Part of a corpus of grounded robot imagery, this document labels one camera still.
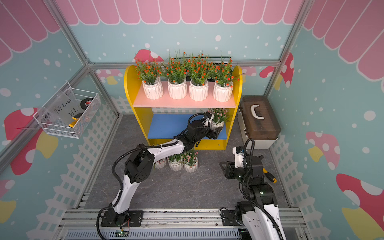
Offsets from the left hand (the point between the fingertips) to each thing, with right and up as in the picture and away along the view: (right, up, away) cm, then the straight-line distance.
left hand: (215, 125), depth 90 cm
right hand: (+2, -19, -16) cm, 25 cm away
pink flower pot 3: (-15, -21, -5) cm, 26 cm away
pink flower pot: (+1, +4, -10) cm, 11 cm away
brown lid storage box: (+26, +2, +1) cm, 26 cm away
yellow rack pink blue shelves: (-35, +4, +9) cm, 36 cm away
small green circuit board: (-49, -53, -18) cm, 74 cm away
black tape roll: (-71, +12, -10) cm, 73 cm away
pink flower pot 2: (-24, -22, -2) cm, 33 cm away
